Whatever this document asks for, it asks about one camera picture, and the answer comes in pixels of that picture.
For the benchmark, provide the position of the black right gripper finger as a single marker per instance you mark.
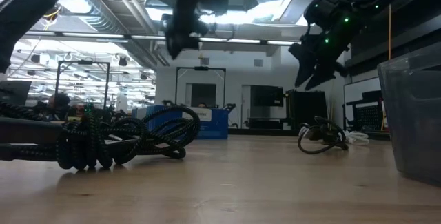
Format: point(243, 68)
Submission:
point(322, 76)
point(305, 62)

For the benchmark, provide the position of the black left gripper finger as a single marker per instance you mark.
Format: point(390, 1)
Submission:
point(174, 46)
point(191, 42)

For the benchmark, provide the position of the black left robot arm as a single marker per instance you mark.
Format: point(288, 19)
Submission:
point(27, 7)

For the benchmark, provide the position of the black cabinet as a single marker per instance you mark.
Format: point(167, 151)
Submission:
point(306, 108)

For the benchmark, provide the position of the white board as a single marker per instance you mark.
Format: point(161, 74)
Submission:
point(360, 88)

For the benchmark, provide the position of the black side table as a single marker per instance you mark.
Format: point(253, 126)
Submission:
point(368, 115)

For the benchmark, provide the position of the person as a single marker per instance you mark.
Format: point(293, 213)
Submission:
point(60, 103)
point(202, 105)

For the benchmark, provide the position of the blue game controller box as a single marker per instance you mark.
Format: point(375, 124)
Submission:
point(215, 124)

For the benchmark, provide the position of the translucent grey plastic bin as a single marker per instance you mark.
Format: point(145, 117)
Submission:
point(413, 113)

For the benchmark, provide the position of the dark computer monitor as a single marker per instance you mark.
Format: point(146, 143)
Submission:
point(13, 93)

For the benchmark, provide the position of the black metal rig frame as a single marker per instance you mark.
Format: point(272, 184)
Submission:
point(107, 86)
point(176, 86)

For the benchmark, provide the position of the black wall screen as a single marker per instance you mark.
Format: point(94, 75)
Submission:
point(267, 96)

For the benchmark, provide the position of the black aluminium table frame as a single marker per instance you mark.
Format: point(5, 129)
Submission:
point(27, 131)

